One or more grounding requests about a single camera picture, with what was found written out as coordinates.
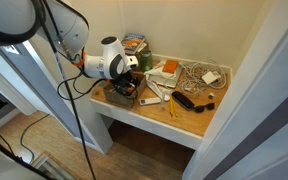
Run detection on white power adapter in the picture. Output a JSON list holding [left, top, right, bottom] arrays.
[[202, 71, 221, 84]]

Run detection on white papers stack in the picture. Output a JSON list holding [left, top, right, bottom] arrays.
[[144, 60, 182, 101]]

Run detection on green glass jar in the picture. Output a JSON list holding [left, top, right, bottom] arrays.
[[140, 49, 152, 72]]

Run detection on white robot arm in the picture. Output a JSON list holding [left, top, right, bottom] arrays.
[[0, 0, 138, 81]]

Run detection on white remote control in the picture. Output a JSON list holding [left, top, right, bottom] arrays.
[[140, 97, 161, 106]]

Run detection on black glasses case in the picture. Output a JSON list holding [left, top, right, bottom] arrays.
[[172, 91, 194, 110]]

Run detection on black floor cable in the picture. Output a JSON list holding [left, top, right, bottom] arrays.
[[0, 113, 50, 164]]

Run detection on brown cardboard box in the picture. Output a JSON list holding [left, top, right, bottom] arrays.
[[103, 72, 146, 108]]

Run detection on yellow pencil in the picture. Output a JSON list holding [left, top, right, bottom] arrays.
[[169, 97, 173, 117], [170, 98, 177, 117]]

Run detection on white upright tube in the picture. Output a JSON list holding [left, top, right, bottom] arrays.
[[161, 90, 165, 109]]

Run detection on black sunglasses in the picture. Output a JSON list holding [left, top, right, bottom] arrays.
[[193, 103, 215, 113]]

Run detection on orange notepad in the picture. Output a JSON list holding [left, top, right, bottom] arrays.
[[162, 60, 178, 74]]

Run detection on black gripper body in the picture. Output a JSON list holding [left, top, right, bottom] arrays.
[[113, 71, 140, 89]]

